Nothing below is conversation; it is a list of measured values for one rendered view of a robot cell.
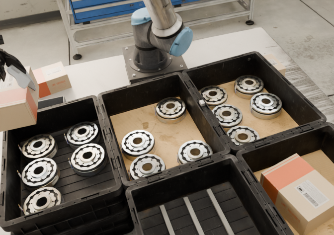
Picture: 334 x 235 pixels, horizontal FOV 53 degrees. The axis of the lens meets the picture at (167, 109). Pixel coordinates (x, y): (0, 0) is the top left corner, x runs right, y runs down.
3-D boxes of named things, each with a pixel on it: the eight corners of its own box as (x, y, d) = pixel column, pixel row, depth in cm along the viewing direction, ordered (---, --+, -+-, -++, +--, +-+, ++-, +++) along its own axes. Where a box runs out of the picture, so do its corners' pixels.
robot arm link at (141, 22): (147, 29, 145) (144, 0, 136) (171, 39, 138) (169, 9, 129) (127, 41, 139) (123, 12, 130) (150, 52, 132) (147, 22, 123)
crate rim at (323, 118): (180, 76, 118) (180, 70, 117) (256, 55, 124) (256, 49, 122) (232, 157, 90) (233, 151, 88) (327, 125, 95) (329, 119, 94)
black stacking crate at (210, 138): (104, 119, 119) (97, 95, 111) (181, 97, 125) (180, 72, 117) (131, 212, 91) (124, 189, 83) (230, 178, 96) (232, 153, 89)
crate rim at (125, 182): (97, 99, 113) (96, 93, 111) (180, 76, 118) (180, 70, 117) (125, 193, 84) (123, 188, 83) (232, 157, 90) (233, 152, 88)
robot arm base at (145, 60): (133, 50, 151) (130, 32, 144) (166, 48, 151) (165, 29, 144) (132, 71, 141) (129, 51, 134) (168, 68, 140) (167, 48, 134)
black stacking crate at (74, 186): (18, 144, 114) (4, 120, 106) (103, 119, 119) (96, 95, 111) (18, 251, 85) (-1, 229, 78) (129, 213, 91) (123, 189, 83)
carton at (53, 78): (65, 74, 161) (61, 61, 156) (71, 87, 153) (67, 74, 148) (32, 85, 157) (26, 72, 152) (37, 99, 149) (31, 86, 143)
